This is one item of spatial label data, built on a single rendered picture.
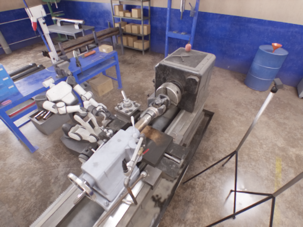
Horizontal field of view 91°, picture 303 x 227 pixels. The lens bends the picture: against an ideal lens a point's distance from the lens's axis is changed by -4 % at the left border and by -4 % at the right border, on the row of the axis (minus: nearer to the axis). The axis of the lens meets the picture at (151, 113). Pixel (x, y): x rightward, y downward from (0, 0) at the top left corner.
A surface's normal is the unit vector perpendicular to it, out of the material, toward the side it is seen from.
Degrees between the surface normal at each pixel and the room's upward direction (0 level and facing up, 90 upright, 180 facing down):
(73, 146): 0
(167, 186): 0
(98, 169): 0
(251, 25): 90
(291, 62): 90
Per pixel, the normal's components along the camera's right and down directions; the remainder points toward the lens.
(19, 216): 0.00, -0.74
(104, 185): 0.81, 0.15
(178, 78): -0.53, 0.57
